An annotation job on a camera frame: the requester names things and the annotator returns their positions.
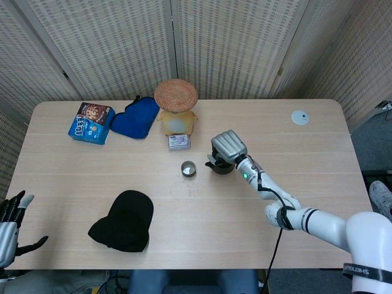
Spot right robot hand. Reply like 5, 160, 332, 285
205, 129, 248, 169

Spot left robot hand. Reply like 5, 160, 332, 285
0, 190, 49, 269

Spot black teapot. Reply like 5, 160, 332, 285
204, 153, 233, 175

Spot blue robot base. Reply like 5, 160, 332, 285
127, 269, 260, 294

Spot small metal cup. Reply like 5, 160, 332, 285
180, 160, 197, 178

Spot small purple tissue pack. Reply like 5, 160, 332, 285
168, 134, 192, 152

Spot yellow plush toy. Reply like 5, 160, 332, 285
157, 109, 199, 137

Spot grey fabric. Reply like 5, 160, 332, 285
13, 269, 111, 294

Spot woven straw hat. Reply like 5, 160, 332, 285
154, 78, 199, 113

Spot blue cloth pouch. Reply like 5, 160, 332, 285
110, 95, 160, 141

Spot black knit hat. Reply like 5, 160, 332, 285
88, 189, 154, 253

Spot blue cookie box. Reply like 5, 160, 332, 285
67, 102, 116, 146

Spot woven folding screen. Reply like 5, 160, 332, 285
0, 0, 392, 212

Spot black floor stand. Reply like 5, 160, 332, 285
361, 169, 392, 184

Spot white sneaker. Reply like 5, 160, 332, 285
369, 179, 392, 224

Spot white round cable grommet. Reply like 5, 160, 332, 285
290, 110, 310, 126

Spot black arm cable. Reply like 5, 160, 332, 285
256, 171, 295, 294

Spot floor cables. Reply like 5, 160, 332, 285
91, 269, 131, 294

